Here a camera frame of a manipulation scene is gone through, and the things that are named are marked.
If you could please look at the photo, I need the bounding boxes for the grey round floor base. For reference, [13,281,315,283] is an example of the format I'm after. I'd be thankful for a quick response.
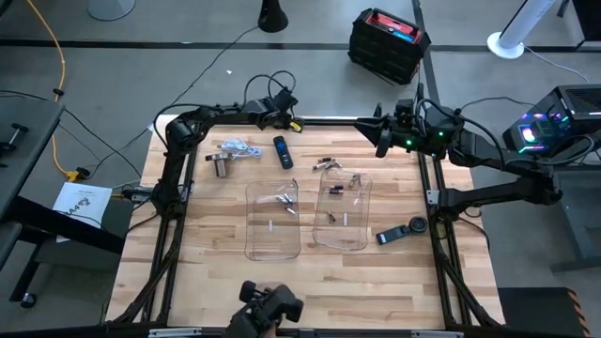
[86,0,137,23]

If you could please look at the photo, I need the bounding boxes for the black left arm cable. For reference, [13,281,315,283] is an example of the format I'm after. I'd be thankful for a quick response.
[242,69,298,107]

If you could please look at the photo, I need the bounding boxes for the white coiled cable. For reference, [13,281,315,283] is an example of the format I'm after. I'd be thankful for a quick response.
[219,137,264,161]

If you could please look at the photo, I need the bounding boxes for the white printed paper sheet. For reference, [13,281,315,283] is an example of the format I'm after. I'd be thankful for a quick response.
[52,181,113,230]

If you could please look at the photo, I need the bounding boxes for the black remote control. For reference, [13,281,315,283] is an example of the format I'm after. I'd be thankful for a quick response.
[272,134,295,171]

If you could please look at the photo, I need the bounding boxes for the black computer with coloured lights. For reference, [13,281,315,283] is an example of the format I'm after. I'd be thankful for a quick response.
[501,83,601,156]

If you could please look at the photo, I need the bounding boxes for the black floor cable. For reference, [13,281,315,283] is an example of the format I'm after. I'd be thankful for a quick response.
[154,25,260,142]

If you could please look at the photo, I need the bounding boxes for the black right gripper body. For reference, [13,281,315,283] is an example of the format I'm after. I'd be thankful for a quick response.
[388,99,426,154]

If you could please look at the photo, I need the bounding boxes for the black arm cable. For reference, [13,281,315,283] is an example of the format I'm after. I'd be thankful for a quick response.
[412,84,507,171]
[242,69,298,107]

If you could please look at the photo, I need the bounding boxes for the yellow extension cable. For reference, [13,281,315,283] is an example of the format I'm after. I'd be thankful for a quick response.
[25,0,91,183]

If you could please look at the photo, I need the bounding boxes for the black round-headed handheld device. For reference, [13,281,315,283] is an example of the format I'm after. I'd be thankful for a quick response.
[375,215,429,247]

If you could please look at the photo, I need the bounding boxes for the clear plastic bin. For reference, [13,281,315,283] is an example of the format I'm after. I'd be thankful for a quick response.
[243,177,302,262]
[312,167,374,252]

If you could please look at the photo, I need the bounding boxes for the black cone stand base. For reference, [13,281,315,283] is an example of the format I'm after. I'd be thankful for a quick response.
[256,0,290,34]

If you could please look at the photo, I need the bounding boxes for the black floor mat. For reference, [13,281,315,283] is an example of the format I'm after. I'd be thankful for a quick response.
[497,286,591,338]

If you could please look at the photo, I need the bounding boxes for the red and black toolbox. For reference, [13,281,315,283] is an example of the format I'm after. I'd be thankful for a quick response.
[347,7,432,86]

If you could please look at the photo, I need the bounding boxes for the black metal table frame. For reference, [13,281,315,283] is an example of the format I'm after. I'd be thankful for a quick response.
[105,115,506,338]

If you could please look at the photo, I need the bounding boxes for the black clamp handle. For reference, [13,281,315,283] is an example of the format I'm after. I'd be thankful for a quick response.
[0,122,29,157]

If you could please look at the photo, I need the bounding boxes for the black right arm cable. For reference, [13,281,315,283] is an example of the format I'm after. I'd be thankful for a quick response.
[412,84,507,171]

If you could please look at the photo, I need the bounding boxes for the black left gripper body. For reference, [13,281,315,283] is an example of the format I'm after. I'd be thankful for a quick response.
[253,97,295,131]

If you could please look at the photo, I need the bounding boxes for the grey side table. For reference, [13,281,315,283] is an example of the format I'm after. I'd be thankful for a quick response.
[0,96,127,309]

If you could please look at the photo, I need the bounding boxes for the white tower fan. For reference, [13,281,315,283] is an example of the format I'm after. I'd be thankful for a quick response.
[486,0,558,60]

